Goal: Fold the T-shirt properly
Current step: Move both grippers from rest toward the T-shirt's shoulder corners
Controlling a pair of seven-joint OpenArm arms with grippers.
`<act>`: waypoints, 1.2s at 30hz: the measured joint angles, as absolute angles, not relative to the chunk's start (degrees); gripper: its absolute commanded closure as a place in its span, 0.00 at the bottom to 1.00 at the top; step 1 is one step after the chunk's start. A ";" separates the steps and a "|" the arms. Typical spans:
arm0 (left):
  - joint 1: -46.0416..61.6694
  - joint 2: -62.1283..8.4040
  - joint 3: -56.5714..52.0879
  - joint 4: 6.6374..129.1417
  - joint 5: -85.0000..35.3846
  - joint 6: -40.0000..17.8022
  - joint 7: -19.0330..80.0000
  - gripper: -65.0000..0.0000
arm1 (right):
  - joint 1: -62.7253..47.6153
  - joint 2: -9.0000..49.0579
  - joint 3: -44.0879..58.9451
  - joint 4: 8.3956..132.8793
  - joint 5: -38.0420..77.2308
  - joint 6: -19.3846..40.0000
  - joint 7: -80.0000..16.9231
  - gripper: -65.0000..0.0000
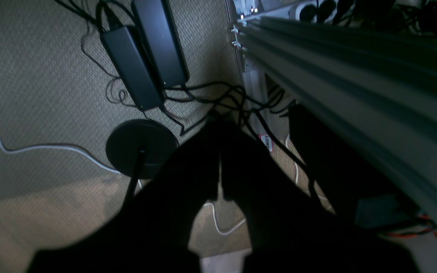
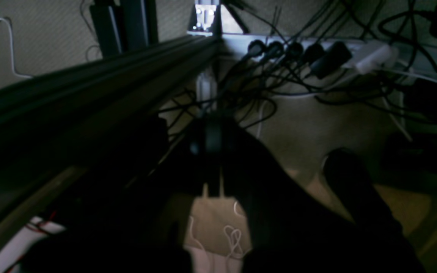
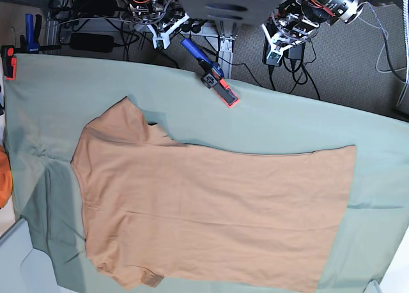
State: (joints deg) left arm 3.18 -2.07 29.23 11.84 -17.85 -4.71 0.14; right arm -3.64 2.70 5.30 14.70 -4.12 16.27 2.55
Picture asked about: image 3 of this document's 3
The robot arm with silver motor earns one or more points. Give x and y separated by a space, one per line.
295 22

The robot arm with orange wires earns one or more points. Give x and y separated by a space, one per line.
160 17

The tan brown T-shirt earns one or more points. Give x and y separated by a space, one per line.
154 208

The black power brick left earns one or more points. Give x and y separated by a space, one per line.
92 42

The blue bar clamp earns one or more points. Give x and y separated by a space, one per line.
213 76
29 44

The blue bar clamp left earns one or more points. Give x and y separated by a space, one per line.
29 44

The orange cloth at edge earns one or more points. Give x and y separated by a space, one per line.
6 181

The sage green table cloth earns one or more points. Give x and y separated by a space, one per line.
52 98

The blue bar clamp centre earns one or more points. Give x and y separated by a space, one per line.
213 76

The aluminium frame post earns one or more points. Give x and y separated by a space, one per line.
227 33

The white plastic bin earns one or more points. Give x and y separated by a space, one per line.
24 268

